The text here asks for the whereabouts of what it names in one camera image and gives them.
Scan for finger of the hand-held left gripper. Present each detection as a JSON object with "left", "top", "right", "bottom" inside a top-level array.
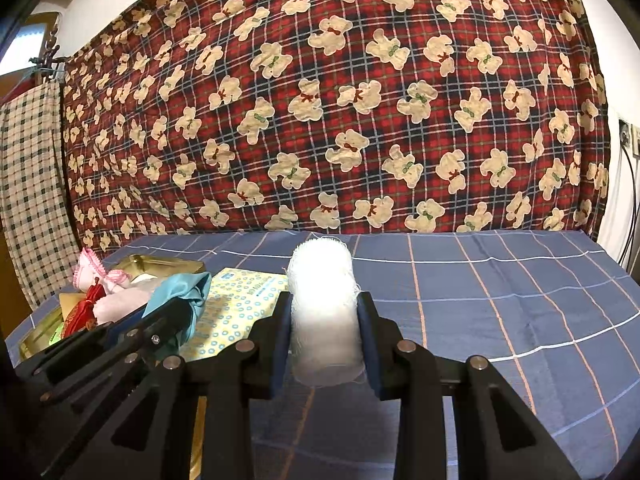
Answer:
[
  {"left": 40, "top": 335, "right": 173, "bottom": 406},
  {"left": 20, "top": 300, "right": 177, "bottom": 376}
]

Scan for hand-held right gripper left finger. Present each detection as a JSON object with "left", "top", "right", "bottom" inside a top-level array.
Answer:
[{"left": 42, "top": 291, "right": 294, "bottom": 480}]

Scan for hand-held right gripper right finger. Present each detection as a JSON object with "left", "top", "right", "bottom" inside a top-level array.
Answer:
[{"left": 356, "top": 291, "right": 583, "bottom": 480}]

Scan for pink fluffy puff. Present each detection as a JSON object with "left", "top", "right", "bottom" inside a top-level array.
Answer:
[{"left": 95, "top": 280, "right": 166, "bottom": 326}]

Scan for red embroidered pouch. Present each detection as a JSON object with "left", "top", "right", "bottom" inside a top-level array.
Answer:
[{"left": 62, "top": 284, "right": 106, "bottom": 338}]

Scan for white gauze roll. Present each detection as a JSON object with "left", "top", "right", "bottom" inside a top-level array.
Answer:
[{"left": 287, "top": 239, "right": 365, "bottom": 387}]

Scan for white towel with pink trim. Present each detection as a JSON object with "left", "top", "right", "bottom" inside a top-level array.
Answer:
[{"left": 73, "top": 248, "right": 128, "bottom": 293}]

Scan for gold rectangular tin box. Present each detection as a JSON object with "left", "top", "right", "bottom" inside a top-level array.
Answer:
[{"left": 19, "top": 254, "right": 208, "bottom": 361}]

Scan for teal satin cloth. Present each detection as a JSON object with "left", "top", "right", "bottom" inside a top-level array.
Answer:
[{"left": 142, "top": 271, "right": 213, "bottom": 358}]

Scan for yellow dotted tissue box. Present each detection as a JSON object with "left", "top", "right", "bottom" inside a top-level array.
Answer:
[{"left": 177, "top": 267, "right": 290, "bottom": 361}]

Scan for blue plaid tablecloth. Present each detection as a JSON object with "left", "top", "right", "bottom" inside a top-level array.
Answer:
[{"left": 5, "top": 230, "right": 640, "bottom": 480}]

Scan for beige green checked cloth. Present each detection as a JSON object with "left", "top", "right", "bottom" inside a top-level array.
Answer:
[{"left": 0, "top": 80, "right": 81, "bottom": 311}]

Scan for red plaid teddy-bear blanket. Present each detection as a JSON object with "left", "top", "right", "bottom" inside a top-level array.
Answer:
[{"left": 60, "top": 0, "right": 611, "bottom": 251}]

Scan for metal hanger clips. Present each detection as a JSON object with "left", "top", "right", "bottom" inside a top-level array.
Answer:
[{"left": 30, "top": 30, "right": 66, "bottom": 81}]

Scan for window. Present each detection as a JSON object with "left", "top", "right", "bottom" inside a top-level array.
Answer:
[{"left": 0, "top": 12, "right": 61, "bottom": 76}]

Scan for black power cable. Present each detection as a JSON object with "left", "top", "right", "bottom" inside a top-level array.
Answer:
[{"left": 619, "top": 145, "right": 640, "bottom": 266}]

